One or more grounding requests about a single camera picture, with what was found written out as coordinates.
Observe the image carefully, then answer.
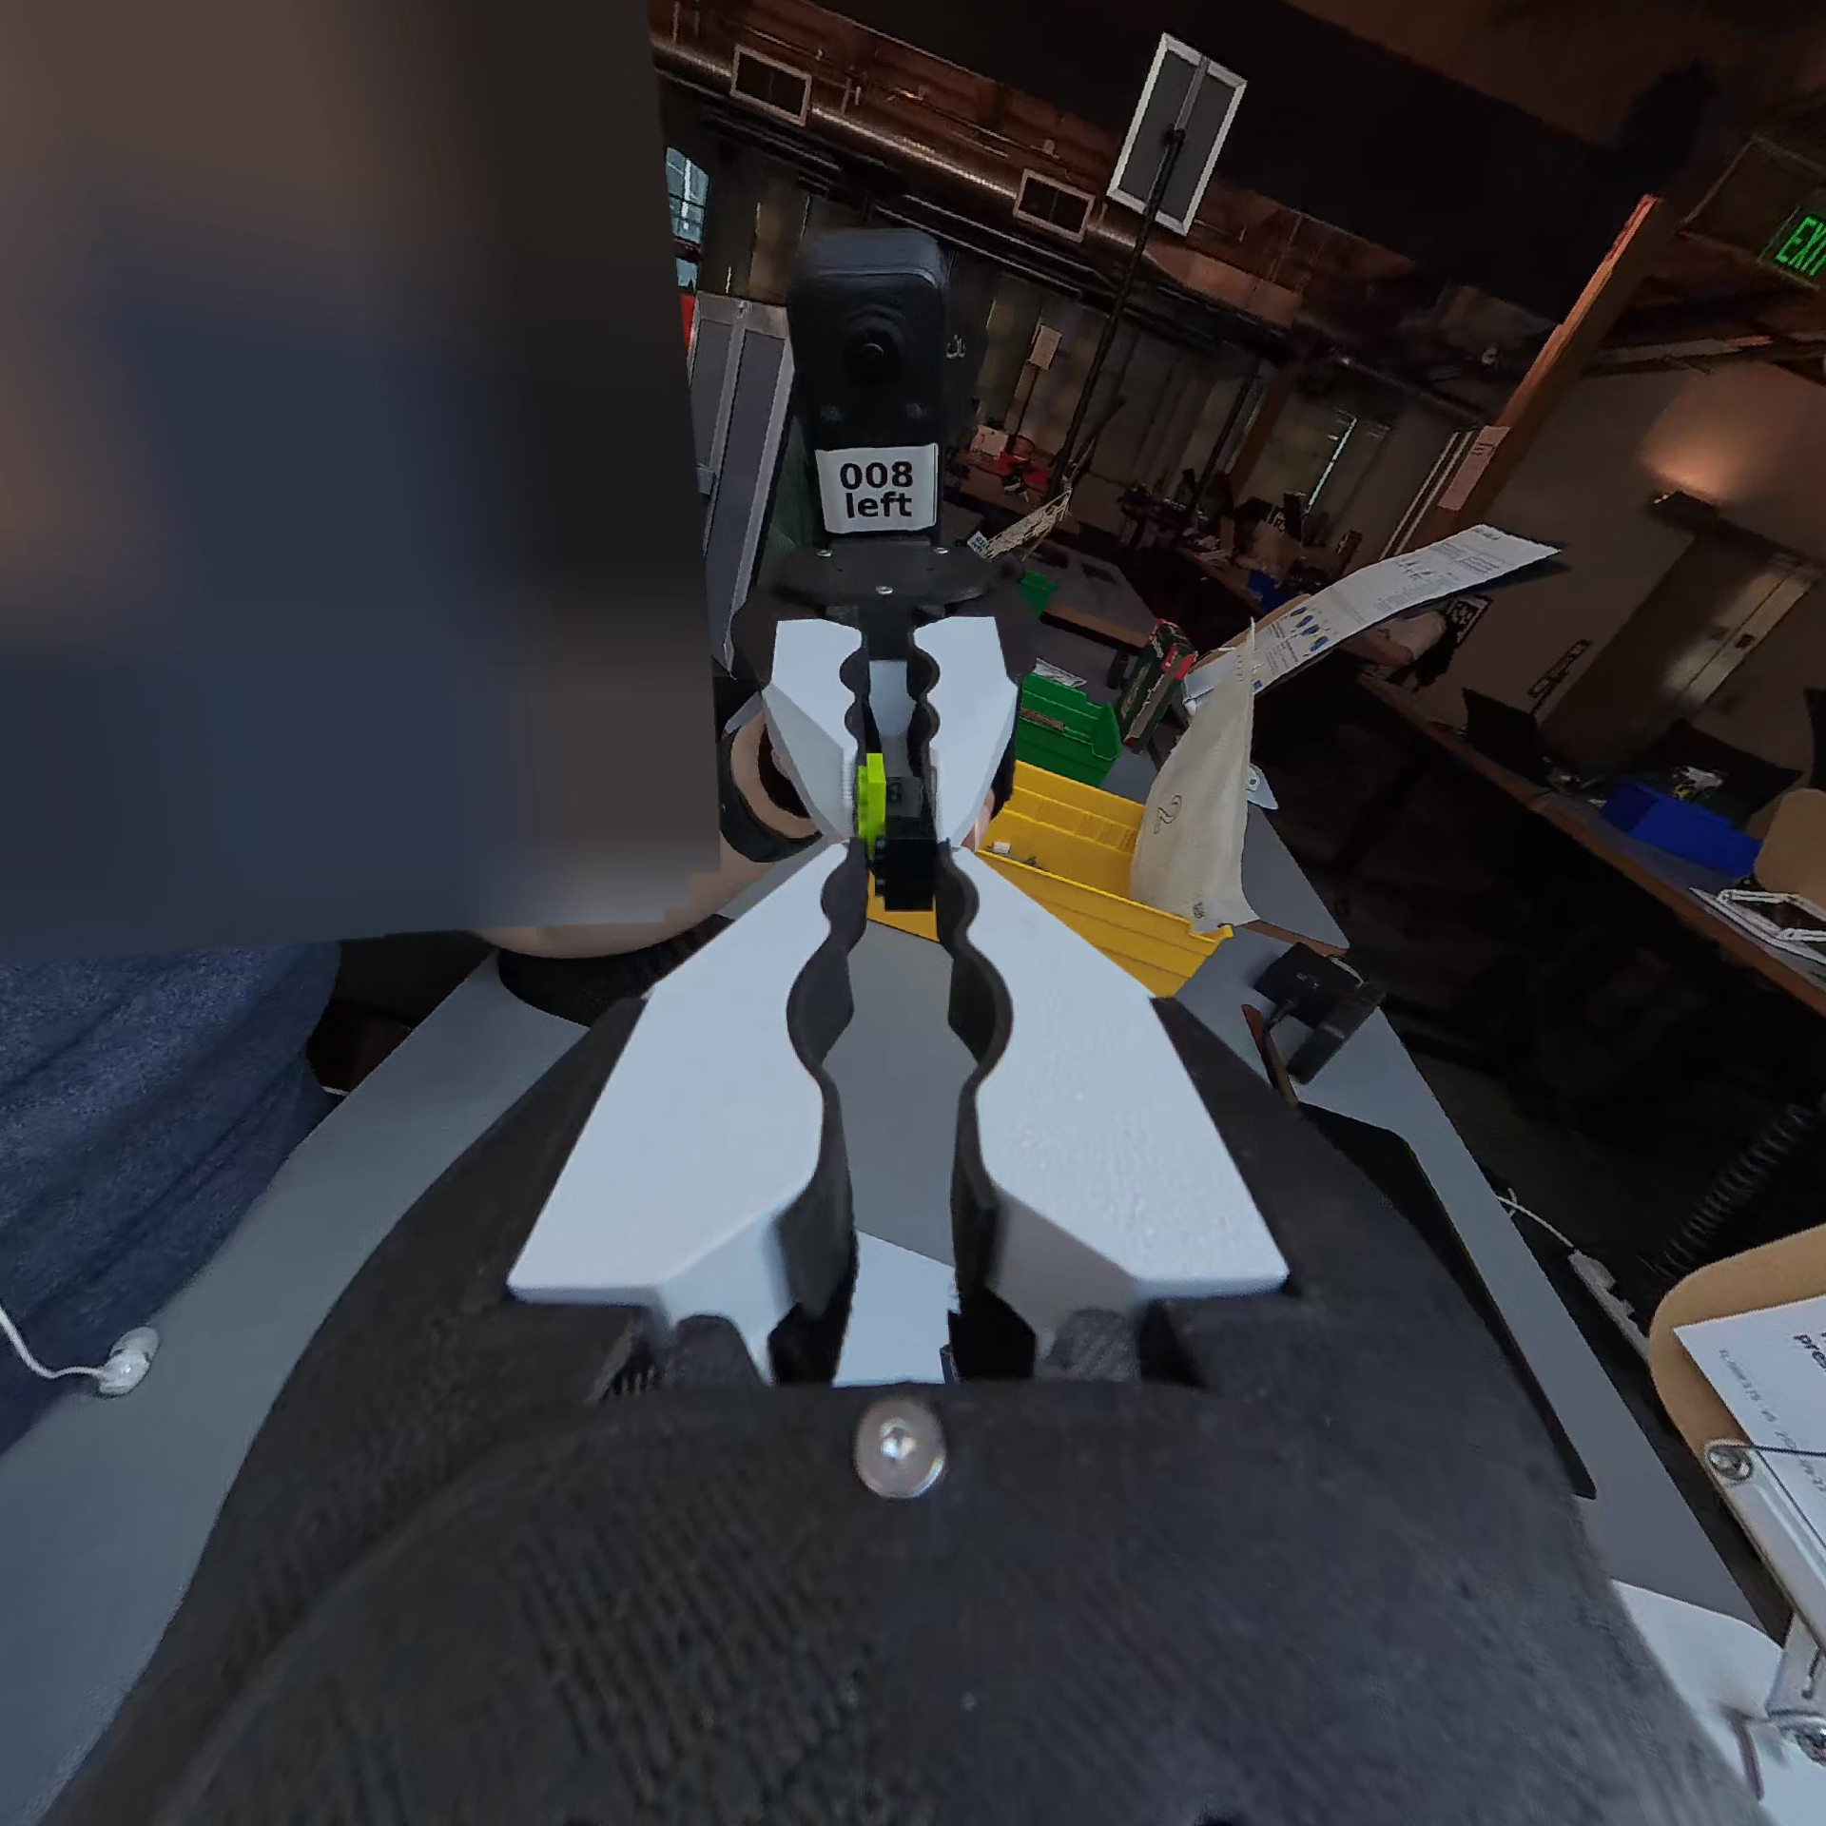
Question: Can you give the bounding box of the black wristband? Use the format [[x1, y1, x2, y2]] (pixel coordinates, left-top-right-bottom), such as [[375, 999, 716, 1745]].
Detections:
[[716, 740, 826, 866]]

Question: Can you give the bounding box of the blue plastic bin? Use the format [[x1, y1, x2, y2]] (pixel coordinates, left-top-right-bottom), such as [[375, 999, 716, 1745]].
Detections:
[[1603, 775, 1763, 876]]

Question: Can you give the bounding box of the green plastic bin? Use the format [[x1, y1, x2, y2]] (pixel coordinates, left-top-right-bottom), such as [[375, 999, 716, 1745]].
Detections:
[[1003, 674, 1124, 787]]

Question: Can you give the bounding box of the long printed leaflet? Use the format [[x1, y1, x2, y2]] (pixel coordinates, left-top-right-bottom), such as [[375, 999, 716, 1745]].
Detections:
[[1184, 523, 1561, 699]]

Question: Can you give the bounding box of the black mesh pad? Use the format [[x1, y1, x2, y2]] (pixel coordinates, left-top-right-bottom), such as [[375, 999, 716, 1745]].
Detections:
[[495, 913, 729, 1025]]

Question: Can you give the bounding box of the grey metal cabinet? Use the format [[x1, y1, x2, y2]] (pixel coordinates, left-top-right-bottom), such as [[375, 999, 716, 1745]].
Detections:
[[687, 291, 794, 671]]

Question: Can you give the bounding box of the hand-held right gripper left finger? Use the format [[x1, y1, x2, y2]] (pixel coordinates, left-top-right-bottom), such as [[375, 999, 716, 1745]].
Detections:
[[509, 840, 870, 1383]]

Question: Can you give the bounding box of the yellow plastic bin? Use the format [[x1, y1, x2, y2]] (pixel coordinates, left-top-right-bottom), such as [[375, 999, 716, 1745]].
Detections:
[[866, 760, 1232, 998]]

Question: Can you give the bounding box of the black and lime brick assembly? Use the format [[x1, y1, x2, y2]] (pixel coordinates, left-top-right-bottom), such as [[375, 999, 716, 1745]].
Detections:
[[857, 748, 944, 914]]

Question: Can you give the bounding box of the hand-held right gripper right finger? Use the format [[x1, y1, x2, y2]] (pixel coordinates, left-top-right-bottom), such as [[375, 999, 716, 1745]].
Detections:
[[935, 843, 1289, 1383]]

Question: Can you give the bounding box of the grey desk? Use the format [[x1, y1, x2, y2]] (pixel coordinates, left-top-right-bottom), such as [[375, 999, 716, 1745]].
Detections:
[[0, 791, 1772, 1826]]

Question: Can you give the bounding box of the black desk clamp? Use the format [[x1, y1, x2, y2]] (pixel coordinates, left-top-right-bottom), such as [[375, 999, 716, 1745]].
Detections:
[[1252, 940, 1384, 1086]]

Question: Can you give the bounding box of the black flat panel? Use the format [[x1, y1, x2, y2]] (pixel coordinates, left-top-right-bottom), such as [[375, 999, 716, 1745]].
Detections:
[[1304, 1098, 1597, 1500]]

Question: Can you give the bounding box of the white earphone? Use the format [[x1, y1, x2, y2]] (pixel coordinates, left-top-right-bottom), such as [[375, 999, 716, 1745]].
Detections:
[[0, 1297, 161, 1398]]

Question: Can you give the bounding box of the light panel on stand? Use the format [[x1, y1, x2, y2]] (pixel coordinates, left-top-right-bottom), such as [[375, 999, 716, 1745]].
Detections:
[[1056, 31, 1248, 501]]

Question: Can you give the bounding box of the white truss model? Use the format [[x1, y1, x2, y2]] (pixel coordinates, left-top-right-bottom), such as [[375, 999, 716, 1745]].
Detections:
[[1688, 884, 1826, 944]]

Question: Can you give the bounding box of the black laptop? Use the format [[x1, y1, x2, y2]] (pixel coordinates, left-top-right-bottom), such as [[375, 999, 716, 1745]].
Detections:
[[1460, 689, 1549, 777]]

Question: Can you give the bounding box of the dark green and red box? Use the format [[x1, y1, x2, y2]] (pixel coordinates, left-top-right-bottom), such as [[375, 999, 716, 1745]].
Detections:
[[1120, 620, 1197, 750]]

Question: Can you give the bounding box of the white cloth bag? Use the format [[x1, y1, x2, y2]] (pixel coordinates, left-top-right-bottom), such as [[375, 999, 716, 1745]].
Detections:
[[1129, 620, 1262, 937]]

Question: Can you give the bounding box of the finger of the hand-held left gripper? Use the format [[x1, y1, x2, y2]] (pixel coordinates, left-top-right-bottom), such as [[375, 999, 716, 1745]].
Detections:
[[870, 610, 1021, 850], [761, 612, 875, 845]]

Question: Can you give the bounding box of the black coiled cable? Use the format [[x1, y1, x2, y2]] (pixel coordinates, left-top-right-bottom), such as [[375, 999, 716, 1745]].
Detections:
[[1660, 1104, 1826, 1277]]

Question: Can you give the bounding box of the long wooden workbench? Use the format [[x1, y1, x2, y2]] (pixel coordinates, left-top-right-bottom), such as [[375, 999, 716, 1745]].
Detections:
[[1354, 670, 1826, 1014]]

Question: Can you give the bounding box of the person's left forearm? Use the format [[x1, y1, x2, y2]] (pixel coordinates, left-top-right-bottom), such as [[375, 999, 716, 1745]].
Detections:
[[478, 913, 722, 960]]

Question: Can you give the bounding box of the person's blue shirt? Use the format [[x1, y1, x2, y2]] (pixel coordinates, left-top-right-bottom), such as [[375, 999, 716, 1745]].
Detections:
[[0, 940, 343, 1444]]

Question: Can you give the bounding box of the plywood chair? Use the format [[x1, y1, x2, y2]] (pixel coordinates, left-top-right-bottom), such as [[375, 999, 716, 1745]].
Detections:
[[1748, 791, 1826, 886]]

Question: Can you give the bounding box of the white sheet stand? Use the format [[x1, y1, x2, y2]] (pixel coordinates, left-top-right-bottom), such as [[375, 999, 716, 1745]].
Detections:
[[1613, 1440, 1826, 1826]]

